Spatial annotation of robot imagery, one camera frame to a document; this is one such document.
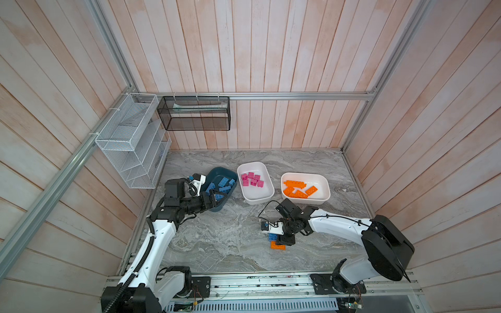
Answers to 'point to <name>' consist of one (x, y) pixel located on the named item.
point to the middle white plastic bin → (254, 195)
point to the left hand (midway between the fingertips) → (221, 202)
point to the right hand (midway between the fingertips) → (277, 234)
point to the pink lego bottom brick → (258, 177)
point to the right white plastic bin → (305, 188)
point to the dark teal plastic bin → (214, 175)
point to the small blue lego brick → (231, 181)
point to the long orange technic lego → (300, 184)
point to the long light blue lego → (211, 186)
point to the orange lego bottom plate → (273, 246)
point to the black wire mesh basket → (195, 113)
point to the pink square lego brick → (244, 177)
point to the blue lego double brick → (226, 189)
